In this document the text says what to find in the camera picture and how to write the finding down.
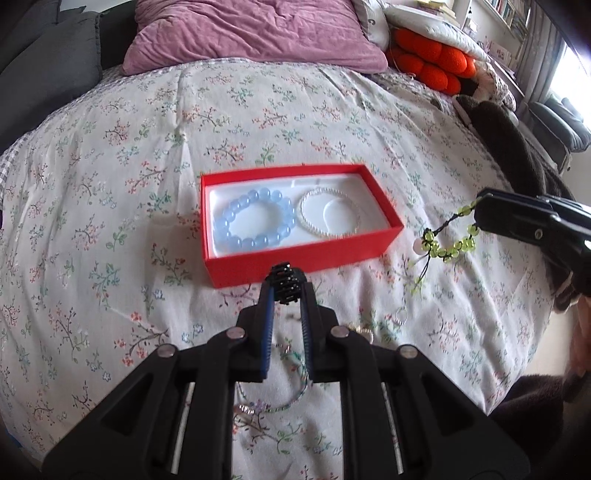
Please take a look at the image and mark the grey curtain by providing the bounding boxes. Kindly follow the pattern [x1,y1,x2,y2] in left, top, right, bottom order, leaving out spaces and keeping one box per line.
[515,0,568,121]

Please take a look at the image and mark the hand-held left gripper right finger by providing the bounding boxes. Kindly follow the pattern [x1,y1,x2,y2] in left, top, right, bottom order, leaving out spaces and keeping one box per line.
[299,279,530,480]

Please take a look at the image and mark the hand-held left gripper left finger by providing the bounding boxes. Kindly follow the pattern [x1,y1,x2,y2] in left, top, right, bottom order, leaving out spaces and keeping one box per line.
[41,279,278,480]

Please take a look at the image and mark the person's right forearm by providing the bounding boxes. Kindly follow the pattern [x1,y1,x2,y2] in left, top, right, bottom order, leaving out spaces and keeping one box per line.
[571,295,591,374]

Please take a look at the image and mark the black bead bracelet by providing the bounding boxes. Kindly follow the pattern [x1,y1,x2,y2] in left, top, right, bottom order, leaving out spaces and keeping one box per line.
[269,262,306,305]

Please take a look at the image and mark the grey sofa cushion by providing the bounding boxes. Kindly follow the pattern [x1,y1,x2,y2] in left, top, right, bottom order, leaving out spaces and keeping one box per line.
[0,0,139,153]

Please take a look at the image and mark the green bead bracelet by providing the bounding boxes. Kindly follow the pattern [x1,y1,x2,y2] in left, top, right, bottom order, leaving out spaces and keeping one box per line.
[409,196,485,296]

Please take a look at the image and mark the blue bead bracelet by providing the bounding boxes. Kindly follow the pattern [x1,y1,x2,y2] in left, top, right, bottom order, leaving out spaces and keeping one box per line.
[213,187,296,252]

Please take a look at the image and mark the thin beaded necklace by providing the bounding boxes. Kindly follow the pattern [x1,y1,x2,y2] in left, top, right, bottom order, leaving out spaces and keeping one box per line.
[233,337,312,435]

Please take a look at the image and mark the floral bedsheet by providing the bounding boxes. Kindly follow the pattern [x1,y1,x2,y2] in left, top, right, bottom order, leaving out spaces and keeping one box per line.
[0,58,568,480]

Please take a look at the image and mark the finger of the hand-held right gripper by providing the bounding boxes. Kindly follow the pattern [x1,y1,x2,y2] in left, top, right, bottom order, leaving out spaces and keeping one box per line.
[475,207,563,246]
[479,186,556,214]

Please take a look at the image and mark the white printed pillow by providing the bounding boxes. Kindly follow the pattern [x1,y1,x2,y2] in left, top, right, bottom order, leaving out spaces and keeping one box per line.
[353,0,393,49]

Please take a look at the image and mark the red jewelry box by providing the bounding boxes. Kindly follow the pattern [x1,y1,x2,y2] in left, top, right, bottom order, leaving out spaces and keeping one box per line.
[201,162,406,289]

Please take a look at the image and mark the white padded quilt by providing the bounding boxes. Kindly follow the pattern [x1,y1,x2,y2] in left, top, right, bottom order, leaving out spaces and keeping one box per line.
[385,2,492,63]

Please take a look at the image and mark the dark brown blanket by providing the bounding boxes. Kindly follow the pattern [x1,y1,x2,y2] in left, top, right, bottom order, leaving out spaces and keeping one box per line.
[455,95,578,217]

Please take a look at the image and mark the pink pillow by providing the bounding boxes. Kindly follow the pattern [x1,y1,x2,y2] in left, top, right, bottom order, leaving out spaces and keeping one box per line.
[122,0,389,77]

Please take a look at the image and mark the white pearl bracelet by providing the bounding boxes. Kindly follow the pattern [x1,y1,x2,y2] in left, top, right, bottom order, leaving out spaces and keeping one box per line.
[298,187,363,240]

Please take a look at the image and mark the wall bookshelf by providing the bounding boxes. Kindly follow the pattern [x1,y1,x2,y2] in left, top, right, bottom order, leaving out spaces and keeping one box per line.
[480,0,532,42]

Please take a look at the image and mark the orange plush cushion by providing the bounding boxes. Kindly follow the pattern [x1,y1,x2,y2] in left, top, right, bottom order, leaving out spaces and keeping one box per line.
[387,28,476,95]

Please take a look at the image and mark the grey armchair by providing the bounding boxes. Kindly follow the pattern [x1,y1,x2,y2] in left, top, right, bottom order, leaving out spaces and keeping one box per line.
[529,95,591,174]

